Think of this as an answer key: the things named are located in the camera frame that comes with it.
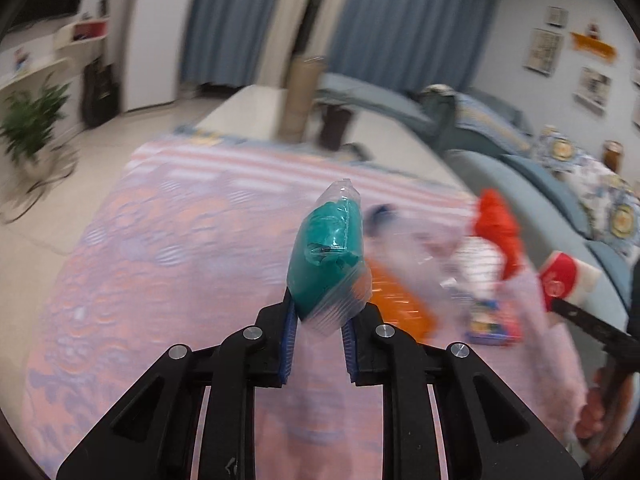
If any brown jar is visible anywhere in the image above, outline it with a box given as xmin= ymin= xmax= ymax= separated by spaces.
xmin=602 ymin=140 xmax=624 ymax=172

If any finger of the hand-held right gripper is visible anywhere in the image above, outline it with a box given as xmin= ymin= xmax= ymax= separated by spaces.
xmin=547 ymin=297 xmax=640 ymax=361

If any blue curtain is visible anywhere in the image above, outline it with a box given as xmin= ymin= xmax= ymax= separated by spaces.
xmin=179 ymin=0 xmax=297 ymax=87
xmin=326 ymin=0 xmax=505 ymax=97

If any orange snack packet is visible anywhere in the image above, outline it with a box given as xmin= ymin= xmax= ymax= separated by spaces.
xmin=367 ymin=260 xmax=435 ymax=342

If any cardboard tube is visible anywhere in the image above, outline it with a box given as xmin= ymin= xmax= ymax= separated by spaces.
xmin=277 ymin=55 xmax=327 ymax=142

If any large framed wall picture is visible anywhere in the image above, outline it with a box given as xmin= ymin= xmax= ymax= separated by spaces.
xmin=522 ymin=27 xmax=564 ymax=77

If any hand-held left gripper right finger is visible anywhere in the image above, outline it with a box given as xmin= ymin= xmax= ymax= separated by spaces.
xmin=341 ymin=304 xmax=585 ymax=480

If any white-framed wall picture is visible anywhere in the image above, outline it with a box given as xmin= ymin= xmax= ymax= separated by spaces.
xmin=574 ymin=66 xmax=613 ymax=112

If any white crumpled packet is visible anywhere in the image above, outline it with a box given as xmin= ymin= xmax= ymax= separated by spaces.
xmin=449 ymin=237 xmax=507 ymax=312

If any orange wall shelf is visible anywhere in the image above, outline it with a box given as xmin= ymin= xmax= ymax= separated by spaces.
xmin=570 ymin=21 xmax=619 ymax=64

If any floral cushion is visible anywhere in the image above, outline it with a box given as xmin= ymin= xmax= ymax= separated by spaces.
xmin=531 ymin=125 xmax=640 ymax=257

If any crumpled red plastic wrapper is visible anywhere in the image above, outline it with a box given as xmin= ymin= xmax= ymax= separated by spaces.
xmin=472 ymin=189 xmax=526 ymax=282

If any red and white packet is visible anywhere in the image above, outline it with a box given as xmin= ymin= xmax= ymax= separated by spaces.
xmin=539 ymin=252 xmax=604 ymax=314

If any pink patterned blanket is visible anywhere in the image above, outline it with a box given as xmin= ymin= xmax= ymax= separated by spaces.
xmin=22 ymin=127 xmax=501 ymax=480

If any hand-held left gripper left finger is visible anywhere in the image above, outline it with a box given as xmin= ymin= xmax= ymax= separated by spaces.
xmin=56 ymin=287 xmax=301 ymax=480

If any white cabinet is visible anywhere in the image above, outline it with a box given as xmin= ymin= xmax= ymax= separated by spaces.
xmin=122 ymin=0 xmax=202 ymax=114

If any colourful printed packet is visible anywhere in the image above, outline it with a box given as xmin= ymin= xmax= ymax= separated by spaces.
xmin=466 ymin=300 xmax=524 ymax=347

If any person's right hand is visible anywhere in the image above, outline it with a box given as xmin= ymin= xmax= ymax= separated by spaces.
xmin=574 ymin=367 xmax=632 ymax=463

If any dark brown vase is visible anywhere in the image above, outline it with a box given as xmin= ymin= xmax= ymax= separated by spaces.
xmin=317 ymin=102 xmax=354 ymax=152

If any clear bag with teal contents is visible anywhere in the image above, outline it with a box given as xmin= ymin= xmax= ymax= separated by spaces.
xmin=286 ymin=177 xmax=372 ymax=336

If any striped blue cushion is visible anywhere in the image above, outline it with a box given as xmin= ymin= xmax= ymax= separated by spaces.
xmin=450 ymin=92 xmax=532 ymax=155

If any white low table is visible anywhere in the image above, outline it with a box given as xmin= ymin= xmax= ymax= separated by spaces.
xmin=192 ymin=85 xmax=453 ymax=188

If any potted green plant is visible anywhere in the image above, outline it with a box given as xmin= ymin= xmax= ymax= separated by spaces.
xmin=0 ymin=76 xmax=75 ymax=163

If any teal sofa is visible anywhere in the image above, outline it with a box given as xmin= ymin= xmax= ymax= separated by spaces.
xmin=319 ymin=72 xmax=640 ymax=321

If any black guitar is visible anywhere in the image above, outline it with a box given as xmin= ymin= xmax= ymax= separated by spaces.
xmin=80 ymin=57 xmax=121 ymax=129

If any white wall shelf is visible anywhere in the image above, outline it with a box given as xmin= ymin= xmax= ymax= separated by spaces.
xmin=0 ymin=15 xmax=112 ymax=93

